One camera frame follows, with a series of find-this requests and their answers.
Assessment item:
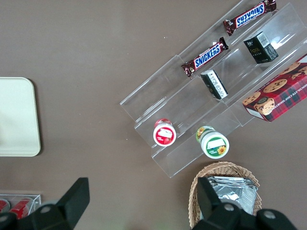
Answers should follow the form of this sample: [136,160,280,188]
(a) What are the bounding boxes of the silver foil packets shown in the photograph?
[203,175,259,217]

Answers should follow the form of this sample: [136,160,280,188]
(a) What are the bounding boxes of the red plaid cookie box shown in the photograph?
[241,53,307,123]

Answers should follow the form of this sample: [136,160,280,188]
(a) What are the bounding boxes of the beige plastic tray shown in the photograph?
[0,77,42,158]

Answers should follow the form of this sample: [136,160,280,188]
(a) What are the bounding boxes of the red cola bottle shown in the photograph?
[9,197,34,218]
[0,199,11,214]

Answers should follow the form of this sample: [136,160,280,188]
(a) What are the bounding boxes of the green lid sunflower tub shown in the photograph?
[196,125,230,160]

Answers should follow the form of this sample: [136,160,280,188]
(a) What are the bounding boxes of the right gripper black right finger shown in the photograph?
[191,176,255,230]

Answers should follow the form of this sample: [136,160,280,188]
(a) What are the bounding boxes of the Snickers chocolate bar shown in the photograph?
[180,36,229,79]
[223,0,277,37]

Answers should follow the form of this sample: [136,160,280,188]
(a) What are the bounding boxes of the red lid strawberry tub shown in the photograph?
[153,117,177,147]

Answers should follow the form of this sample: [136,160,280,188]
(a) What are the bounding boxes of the clear acrylic stepped shelf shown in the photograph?
[119,0,307,179]

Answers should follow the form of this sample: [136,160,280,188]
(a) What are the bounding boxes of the light oval wicker basket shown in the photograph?
[188,161,263,230]

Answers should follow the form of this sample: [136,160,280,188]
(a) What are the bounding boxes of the clear acrylic bottle rack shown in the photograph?
[0,193,42,218]

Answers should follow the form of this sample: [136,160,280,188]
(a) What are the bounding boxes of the small black box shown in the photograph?
[200,69,229,100]
[243,31,280,65]

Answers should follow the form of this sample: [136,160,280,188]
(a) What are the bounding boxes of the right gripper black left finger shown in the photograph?
[18,177,91,230]

